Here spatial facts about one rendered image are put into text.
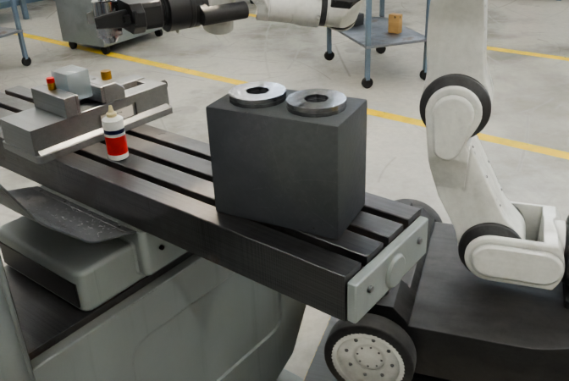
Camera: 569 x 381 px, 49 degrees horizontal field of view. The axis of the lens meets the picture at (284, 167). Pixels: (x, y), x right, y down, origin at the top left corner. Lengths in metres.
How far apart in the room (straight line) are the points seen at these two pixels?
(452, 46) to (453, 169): 0.26
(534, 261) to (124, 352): 0.86
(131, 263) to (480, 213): 0.75
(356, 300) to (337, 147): 0.21
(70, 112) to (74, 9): 4.63
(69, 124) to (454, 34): 0.79
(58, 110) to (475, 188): 0.89
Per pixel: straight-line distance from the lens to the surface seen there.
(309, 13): 1.29
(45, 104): 1.40
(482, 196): 1.43
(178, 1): 1.24
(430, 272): 1.59
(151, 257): 1.21
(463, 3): 1.27
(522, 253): 1.44
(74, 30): 6.02
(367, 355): 1.45
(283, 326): 1.71
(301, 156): 0.91
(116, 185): 1.19
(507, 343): 1.43
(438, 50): 1.32
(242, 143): 0.96
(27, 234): 1.31
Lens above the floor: 1.49
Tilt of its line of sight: 26 degrees down
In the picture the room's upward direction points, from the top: 2 degrees counter-clockwise
